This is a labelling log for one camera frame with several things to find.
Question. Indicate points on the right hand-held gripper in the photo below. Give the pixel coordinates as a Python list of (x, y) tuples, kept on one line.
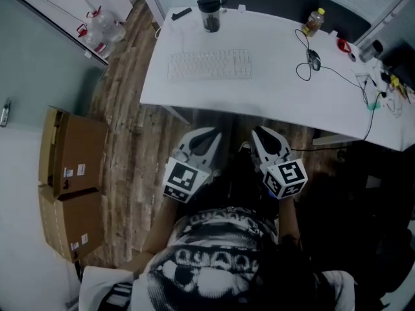
[(287, 178)]

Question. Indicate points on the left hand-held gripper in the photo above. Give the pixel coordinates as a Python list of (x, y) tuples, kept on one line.
[(181, 177)]

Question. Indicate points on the black computer mouse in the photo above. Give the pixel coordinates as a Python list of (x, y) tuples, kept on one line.
[(314, 59)]

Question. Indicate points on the person's right forearm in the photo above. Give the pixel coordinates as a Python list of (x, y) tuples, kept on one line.
[(288, 219)]

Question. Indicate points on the person's left forearm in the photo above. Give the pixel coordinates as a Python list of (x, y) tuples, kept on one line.
[(163, 225)]

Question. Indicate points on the person's white shoe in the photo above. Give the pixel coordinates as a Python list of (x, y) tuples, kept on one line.
[(245, 146), (216, 173)]

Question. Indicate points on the white desk leg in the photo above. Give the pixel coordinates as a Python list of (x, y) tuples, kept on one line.
[(176, 114)]

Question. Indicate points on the person's dark trousers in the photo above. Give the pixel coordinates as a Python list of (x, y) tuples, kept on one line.
[(241, 186)]

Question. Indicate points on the white keyboard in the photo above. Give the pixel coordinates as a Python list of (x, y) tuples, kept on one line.
[(209, 65)]

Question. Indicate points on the clear plastic bag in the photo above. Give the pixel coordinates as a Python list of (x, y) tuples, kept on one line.
[(362, 80)]

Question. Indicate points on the open cardboard box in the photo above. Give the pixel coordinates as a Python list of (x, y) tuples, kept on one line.
[(82, 154)]

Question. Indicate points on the small dark cap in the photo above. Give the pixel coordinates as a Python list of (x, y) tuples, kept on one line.
[(352, 57)]

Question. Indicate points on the black and white patterned shirt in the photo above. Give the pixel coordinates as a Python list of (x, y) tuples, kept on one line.
[(214, 271)]

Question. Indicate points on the black lidded tumbler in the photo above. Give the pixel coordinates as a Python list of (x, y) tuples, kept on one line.
[(211, 15)]

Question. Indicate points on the yellow-capped drink bottle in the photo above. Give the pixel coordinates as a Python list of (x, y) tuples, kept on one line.
[(314, 23)]

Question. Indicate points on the black remote control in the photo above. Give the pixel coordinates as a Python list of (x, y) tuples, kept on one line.
[(181, 13)]

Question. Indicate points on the black office chair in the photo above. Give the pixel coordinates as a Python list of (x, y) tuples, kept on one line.
[(379, 219)]

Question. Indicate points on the clear glass jar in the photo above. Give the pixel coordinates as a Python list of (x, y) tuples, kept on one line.
[(369, 51)]

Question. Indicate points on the yellow connector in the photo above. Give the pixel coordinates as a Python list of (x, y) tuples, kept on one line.
[(395, 81)]

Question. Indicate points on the black desk partition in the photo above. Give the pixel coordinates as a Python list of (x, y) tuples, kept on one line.
[(279, 2)]

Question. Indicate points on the large clear water jug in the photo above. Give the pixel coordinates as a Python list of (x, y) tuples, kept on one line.
[(95, 41), (108, 26)]

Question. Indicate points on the closed cardboard box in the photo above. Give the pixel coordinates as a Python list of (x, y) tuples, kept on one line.
[(74, 225)]

